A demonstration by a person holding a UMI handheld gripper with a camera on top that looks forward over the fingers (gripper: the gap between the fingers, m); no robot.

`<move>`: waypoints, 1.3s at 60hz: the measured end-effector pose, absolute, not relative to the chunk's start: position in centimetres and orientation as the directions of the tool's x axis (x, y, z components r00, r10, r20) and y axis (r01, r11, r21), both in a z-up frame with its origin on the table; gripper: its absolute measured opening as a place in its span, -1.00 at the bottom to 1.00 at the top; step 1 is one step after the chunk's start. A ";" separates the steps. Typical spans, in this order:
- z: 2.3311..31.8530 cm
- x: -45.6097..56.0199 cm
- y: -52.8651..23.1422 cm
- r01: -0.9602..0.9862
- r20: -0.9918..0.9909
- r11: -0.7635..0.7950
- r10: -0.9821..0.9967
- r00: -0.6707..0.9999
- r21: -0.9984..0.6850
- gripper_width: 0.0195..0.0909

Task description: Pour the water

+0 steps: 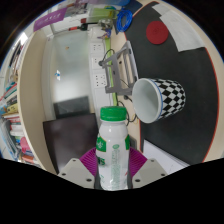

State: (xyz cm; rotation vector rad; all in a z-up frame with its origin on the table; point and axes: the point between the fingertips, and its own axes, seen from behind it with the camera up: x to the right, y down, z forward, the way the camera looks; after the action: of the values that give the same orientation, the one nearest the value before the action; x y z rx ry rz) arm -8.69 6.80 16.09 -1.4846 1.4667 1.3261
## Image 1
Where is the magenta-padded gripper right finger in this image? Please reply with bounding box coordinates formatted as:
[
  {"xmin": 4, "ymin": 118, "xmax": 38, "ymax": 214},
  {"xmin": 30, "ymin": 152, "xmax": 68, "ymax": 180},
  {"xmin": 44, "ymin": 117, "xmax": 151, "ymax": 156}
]
[{"xmin": 127, "ymin": 146, "xmax": 169, "ymax": 190}]

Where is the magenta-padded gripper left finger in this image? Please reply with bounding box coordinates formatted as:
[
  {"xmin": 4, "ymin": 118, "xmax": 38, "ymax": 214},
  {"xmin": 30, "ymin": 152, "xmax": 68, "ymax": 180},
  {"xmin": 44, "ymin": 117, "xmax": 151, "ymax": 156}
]
[{"xmin": 56, "ymin": 147, "xmax": 100, "ymax": 190}]

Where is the white bottle with green cap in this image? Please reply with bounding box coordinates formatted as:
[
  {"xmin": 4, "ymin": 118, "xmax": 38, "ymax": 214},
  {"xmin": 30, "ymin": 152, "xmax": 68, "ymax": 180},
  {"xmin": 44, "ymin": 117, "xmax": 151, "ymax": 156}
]
[{"xmin": 94, "ymin": 105, "xmax": 132, "ymax": 192}]

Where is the black computer monitor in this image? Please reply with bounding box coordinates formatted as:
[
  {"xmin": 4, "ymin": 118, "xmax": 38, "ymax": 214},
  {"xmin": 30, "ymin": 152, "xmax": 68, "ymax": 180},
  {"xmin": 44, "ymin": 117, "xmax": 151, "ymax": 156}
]
[{"xmin": 42, "ymin": 112, "xmax": 101, "ymax": 175}]

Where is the black desk mat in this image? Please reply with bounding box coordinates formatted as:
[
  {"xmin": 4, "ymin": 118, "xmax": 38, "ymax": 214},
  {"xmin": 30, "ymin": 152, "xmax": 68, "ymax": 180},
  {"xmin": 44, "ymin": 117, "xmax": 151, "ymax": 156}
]
[{"xmin": 123, "ymin": 1, "xmax": 221, "ymax": 167}]

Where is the black and white checkered mug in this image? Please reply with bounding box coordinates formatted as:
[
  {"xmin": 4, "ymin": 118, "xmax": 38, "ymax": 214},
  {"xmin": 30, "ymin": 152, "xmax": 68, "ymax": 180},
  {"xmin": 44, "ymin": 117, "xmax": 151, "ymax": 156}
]
[{"xmin": 132, "ymin": 77, "xmax": 187, "ymax": 125}]

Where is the grey metal laptop stand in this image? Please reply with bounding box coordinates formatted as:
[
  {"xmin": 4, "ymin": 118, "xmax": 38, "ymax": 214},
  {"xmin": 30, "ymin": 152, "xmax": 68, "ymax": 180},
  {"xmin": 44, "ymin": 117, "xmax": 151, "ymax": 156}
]
[{"xmin": 98, "ymin": 40, "xmax": 140, "ymax": 96}]

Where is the flat round red coaster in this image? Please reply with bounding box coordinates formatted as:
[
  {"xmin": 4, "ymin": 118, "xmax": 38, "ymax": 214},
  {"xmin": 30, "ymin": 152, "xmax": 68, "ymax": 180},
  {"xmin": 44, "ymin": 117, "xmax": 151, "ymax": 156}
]
[{"xmin": 145, "ymin": 20, "xmax": 170, "ymax": 46}]

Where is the dark wine bottle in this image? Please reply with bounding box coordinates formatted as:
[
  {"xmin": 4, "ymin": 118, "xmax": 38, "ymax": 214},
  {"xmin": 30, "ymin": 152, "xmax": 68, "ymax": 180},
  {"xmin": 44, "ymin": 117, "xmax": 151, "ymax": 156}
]
[{"xmin": 68, "ymin": 23, "xmax": 101, "ymax": 33}]

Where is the white paper napkin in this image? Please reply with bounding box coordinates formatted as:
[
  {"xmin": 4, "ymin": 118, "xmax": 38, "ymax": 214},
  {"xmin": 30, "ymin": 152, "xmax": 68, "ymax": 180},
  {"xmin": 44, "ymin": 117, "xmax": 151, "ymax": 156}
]
[{"xmin": 159, "ymin": 3, "xmax": 207, "ymax": 54}]

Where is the purple hanging flag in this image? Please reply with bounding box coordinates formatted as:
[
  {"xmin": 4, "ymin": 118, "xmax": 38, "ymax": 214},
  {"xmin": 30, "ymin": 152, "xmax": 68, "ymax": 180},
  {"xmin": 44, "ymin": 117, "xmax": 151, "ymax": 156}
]
[{"xmin": 32, "ymin": 8, "xmax": 69, "ymax": 33}]

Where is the wall shelf with books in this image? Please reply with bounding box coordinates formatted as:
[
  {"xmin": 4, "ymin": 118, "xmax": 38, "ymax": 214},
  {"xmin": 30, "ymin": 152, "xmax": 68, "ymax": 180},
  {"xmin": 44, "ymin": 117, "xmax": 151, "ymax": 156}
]
[{"xmin": 0, "ymin": 29, "xmax": 56, "ymax": 168}]

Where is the white wall socket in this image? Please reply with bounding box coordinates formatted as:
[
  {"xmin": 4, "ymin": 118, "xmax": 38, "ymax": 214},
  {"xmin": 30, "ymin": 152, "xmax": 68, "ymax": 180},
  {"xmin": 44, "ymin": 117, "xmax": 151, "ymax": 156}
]
[
  {"xmin": 90, "ymin": 56, "xmax": 106, "ymax": 70},
  {"xmin": 90, "ymin": 41, "xmax": 105, "ymax": 54},
  {"xmin": 92, "ymin": 72, "xmax": 109, "ymax": 89}
]

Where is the coiled blue cable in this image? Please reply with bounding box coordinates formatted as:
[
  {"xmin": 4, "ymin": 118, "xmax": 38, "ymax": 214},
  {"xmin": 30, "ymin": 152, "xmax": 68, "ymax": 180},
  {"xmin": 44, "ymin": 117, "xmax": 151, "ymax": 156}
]
[{"xmin": 114, "ymin": 8, "xmax": 135, "ymax": 35}]

